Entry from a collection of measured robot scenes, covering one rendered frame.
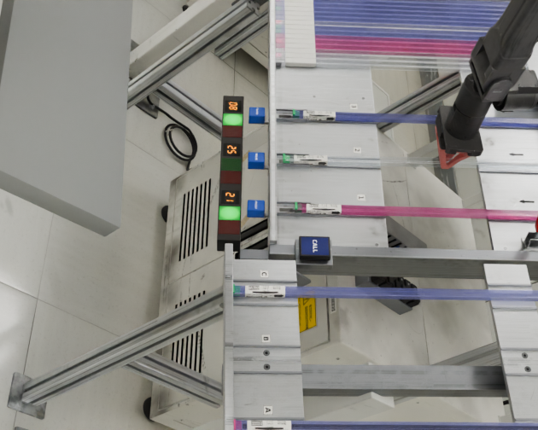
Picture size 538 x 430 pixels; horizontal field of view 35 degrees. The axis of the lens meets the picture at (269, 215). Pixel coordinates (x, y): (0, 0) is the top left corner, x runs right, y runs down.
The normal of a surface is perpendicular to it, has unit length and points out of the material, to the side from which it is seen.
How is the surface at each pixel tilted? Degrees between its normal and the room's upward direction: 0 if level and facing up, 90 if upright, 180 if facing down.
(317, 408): 90
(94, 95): 0
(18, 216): 0
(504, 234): 45
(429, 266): 90
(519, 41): 87
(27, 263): 0
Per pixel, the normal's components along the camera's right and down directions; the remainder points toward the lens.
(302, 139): 0.05, -0.59
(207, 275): -0.67, -0.44
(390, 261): 0.00, 0.81
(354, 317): 0.74, -0.40
